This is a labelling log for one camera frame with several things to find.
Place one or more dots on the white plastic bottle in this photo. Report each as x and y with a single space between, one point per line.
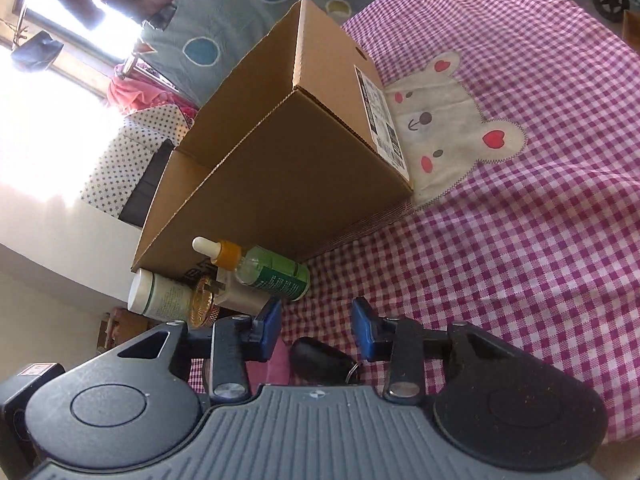
158 298

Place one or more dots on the black car key fob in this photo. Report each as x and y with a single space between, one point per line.
318 363

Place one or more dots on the pink checkered tablecloth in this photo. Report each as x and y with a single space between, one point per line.
541 247

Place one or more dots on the brown cardboard box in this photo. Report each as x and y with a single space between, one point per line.
293 150

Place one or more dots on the white power adapter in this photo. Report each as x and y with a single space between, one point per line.
235 296

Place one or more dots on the dark storage crate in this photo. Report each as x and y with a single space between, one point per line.
139 202

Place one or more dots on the green dropper bottle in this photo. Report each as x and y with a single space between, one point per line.
258 267

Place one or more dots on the pink plastic lid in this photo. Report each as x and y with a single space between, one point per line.
276 371

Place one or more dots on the blue patterned bedsheet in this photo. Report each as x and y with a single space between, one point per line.
206 39

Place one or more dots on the gold lidded jar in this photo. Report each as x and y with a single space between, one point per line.
203 310

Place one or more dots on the polka dot cloth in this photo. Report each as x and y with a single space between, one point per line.
121 167

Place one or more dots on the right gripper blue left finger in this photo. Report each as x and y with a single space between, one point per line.
267 328

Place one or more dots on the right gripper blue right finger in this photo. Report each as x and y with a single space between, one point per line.
367 330

